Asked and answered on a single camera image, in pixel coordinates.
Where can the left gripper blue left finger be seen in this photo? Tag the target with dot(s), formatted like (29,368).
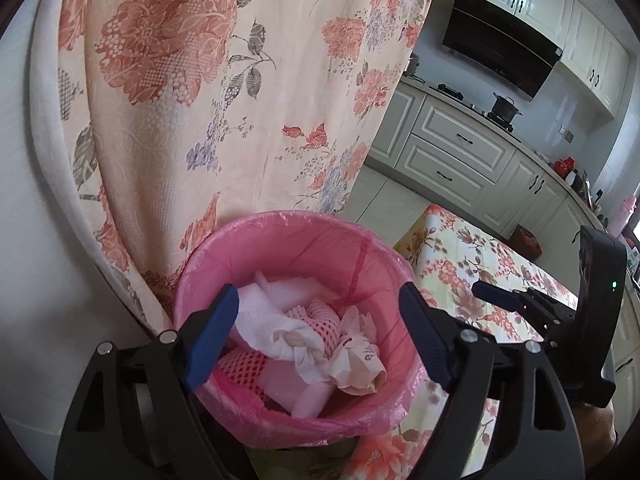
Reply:
(204,334)

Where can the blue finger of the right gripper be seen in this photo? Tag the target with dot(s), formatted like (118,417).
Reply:
(497,296)

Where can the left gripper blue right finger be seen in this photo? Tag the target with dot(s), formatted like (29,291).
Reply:
(431,347)

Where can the pink foam net with orange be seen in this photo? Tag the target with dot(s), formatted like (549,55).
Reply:
(244,367)

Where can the white paper towel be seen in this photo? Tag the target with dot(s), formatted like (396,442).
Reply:
(262,327)

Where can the white foam block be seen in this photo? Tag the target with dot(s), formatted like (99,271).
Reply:
(282,384)

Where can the white L-shaped foam piece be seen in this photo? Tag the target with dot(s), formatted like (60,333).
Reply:
(289,293)

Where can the pink lined trash bin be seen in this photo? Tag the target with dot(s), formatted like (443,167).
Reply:
(357,269)

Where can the lower kitchen cabinets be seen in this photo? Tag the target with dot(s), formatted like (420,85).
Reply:
(452,157)

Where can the kitchen cabinets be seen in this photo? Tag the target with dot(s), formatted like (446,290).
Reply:
(452,157)
(590,51)

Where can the upper kitchen cabinets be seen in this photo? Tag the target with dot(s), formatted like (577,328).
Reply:
(590,51)

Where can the person's right hand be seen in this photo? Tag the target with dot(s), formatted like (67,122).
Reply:
(596,431)

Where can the small red floor bin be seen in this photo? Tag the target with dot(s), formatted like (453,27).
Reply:
(525,244)

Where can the floral tablecloth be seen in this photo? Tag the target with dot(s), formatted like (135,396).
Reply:
(448,255)

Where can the red kettle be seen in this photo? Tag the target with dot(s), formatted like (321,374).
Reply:
(563,167)

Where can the black cooking pot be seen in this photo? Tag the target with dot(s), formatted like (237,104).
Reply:
(503,111)

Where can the gas stove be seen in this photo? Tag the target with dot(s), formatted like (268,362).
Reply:
(459,97)

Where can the black range hood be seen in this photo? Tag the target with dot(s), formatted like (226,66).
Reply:
(502,43)

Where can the floral curtain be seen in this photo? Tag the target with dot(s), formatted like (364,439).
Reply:
(155,122)

